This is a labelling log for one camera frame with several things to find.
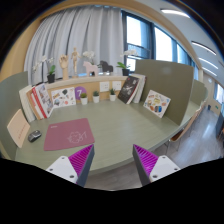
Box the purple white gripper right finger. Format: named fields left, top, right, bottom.
left=133, top=144, right=180, bottom=186

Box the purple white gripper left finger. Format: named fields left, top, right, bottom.
left=47, top=144, right=95, bottom=187

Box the pink mouse pad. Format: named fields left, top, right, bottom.
left=44, top=118, right=95, bottom=151

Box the black computer mouse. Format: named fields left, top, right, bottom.
left=28, top=130, right=42, bottom=142

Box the wooden chair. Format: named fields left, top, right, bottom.
left=166, top=109, right=201, bottom=148

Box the sticker collage card right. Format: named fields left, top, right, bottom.
left=143, top=90, right=171, bottom=118

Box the sticker collage card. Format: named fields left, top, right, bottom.
left=143, top=90, right=171, bottom=118
left=51, top=87, right=76, bottom=108

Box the light wooden board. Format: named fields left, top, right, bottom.
left=7, top=109, right=30, bottom=148

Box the small potted plant left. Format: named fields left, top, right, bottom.
left=80, top=93, right=88, bottom=105

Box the small potted plant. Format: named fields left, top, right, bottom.
left=93, top=91, right=100, bottom=103
left=109, top=88, right=116, bottom=101
left=80, top=93, right=88, bottom=105

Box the sticker collage card left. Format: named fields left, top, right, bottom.
left=51, top=87, right=76, bottom=108

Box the small potted plant middle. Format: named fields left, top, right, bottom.
left=93, top=91, right=100, bottom=103

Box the white book behind black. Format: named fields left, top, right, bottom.
left=131, top=73, right=146, bottom=103

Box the purple round number sign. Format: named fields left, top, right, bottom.
left=75, top=86, right=86, bottom=100

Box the white books stack left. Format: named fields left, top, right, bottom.
left=19, top=85, right=36, bottom=122

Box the red white magazine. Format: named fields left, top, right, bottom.
left=32, top=83, right=53, bottom=118

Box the small potted plant right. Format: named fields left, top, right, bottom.
left=109, top=88, right=116, bottom=101

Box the green partition panel right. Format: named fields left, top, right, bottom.
left=135, top=59, right=194, bottom=125

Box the green partition panel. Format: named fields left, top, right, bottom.
left=135, top=59, right=194, bottom=125
left=0, top=72, right=28, bottom=160

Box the green partition panel left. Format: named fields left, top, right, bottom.
left=0, top=72, right=28, bottom=160

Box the pink horse figurine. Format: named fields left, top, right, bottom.
left=83, top=61, right=98, bottom=76

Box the white orchid left pot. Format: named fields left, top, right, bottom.
left=32, top=55, right=56, bottom=83

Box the white orchid pot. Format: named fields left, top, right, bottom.
left=116, top=49, right=137, bottom=76
left=32, top=55, right=56, bottom=83

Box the white orchid right pot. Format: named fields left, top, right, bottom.
left=116, top=49, right=137, bottom=76

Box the dark horse figurine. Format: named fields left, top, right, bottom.
left=100, top=60, right=113, bottom=73

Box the wooden hand model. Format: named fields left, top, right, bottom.
left=59, top=54, right=69, bottom=80

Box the wooden mannequin figure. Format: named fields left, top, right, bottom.
left=71, top=47, right=80, bottom=76

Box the white orchid middle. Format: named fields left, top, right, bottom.
left=83, top=51, right=95, bottom=64

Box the grey curtain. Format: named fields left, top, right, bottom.
left=24, top=6, right=124, bottom=85

